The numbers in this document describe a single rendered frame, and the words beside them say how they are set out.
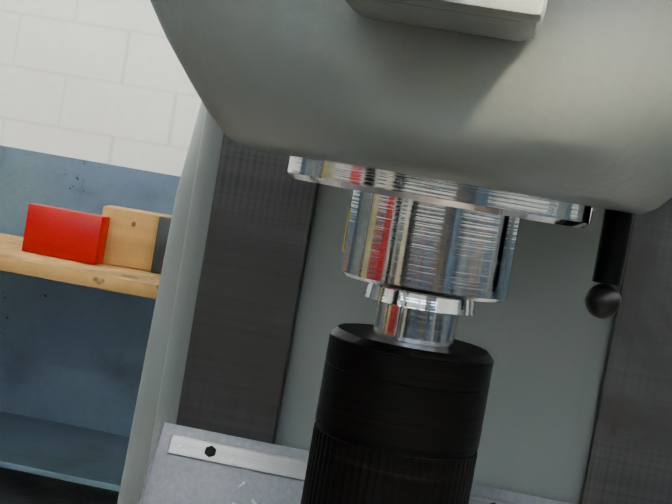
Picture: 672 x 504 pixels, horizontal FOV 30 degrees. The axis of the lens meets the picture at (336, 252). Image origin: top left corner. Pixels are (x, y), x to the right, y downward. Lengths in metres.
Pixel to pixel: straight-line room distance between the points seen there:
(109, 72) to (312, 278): 4.10
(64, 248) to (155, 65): 0.89
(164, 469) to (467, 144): 0.50
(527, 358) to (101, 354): 4.14
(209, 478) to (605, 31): 0.52
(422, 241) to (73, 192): 4.50
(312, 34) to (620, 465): 0.50
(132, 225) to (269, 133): 3.94
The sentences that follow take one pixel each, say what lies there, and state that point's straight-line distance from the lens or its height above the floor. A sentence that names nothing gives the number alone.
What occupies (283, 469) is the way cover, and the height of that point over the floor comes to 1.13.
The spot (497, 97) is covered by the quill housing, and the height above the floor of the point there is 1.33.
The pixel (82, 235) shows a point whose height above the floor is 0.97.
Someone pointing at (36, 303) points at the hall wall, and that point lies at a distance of 4.89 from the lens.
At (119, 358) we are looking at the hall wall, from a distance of 4.80.
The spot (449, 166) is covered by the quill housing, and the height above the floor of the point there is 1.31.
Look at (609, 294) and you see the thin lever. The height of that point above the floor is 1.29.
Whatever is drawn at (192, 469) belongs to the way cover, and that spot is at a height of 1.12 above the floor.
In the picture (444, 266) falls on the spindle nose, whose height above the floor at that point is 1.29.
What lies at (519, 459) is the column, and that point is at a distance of 0.74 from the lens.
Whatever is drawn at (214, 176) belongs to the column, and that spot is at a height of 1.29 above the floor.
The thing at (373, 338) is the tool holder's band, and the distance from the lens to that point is 0.34.
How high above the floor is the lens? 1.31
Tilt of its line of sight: 4 degrees down
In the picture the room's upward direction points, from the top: 10 degrees clockwise
